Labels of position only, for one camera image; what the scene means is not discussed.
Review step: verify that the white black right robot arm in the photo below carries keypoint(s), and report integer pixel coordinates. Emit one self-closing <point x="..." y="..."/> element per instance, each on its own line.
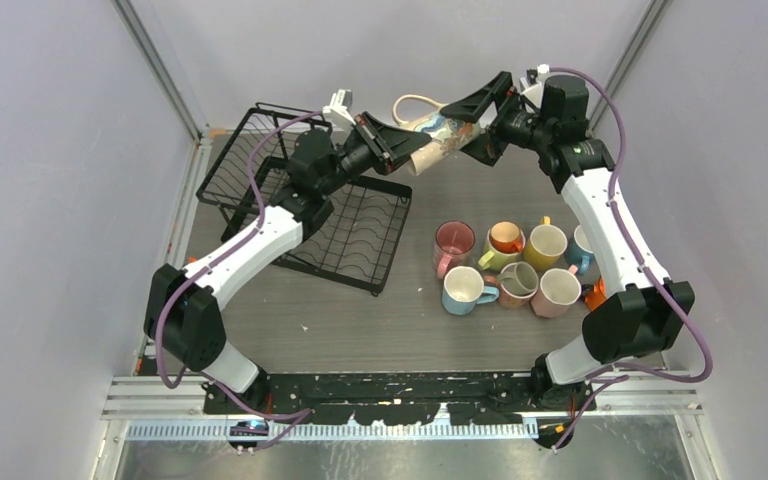
<point x="645" y="309"/>

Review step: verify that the cream cup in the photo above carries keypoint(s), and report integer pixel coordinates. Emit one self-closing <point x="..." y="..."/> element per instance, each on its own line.
<point x="447" y="135"/>

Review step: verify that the large pink mug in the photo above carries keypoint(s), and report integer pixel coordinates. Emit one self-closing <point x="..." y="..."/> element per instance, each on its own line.
<point x="453" y="243"/>

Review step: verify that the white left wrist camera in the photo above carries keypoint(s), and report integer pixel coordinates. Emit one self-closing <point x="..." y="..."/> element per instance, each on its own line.
<point x="338" y="110"/>

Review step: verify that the blue floral mug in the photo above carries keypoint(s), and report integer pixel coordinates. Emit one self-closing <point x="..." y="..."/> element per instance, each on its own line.
<point x="579" y="252"/>

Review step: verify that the yellow mug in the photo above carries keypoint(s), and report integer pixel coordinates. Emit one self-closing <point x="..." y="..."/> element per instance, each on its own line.
<point x="545" y="244"/>

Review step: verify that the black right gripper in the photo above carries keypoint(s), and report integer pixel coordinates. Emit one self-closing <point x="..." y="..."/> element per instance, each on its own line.
<point x="484" y="147"/>

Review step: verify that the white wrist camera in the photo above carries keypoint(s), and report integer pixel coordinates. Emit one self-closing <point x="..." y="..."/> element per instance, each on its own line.
<point x="338" y="110"/>
<point x="532" y="85"/>

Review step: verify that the orange cup tier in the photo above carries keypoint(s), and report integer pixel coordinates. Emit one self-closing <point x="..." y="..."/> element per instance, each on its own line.
<point x="506" y="237"/>
<point x="593" y="295"/>

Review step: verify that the orange cup top tier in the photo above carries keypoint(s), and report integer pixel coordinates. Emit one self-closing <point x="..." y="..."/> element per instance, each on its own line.
<point x="506" y="237"/>

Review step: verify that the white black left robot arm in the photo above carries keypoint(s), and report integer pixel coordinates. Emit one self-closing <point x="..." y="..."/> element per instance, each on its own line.
<point x="184" y="310"/>

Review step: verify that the pink cup rack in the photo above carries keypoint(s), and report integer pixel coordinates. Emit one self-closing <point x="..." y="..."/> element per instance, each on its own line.
<point x="558" y="290"/>

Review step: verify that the light blue cup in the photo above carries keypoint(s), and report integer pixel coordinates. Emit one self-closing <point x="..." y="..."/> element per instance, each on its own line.
<point x="464" y="288"/>

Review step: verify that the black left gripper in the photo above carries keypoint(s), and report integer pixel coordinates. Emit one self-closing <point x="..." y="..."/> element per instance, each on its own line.
<point x="387" y="146"/>

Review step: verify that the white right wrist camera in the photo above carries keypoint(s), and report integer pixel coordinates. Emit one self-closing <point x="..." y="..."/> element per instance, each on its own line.
<point x="532" y="85"/>

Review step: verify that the light green mug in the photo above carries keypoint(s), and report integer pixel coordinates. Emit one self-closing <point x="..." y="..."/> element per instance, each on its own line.
<point x="495" y="260"/>

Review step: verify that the small pink cup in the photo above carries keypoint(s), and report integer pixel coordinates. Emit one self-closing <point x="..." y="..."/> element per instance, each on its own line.
<point x="507" y="299"/>

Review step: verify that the beige mug top tier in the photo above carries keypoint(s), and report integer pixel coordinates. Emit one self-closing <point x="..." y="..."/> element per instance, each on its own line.
<point x="518" y="279"/>

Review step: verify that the black wire dish rack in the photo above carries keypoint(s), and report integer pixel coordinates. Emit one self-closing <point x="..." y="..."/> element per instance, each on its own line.
<point x="352" y="217"/>

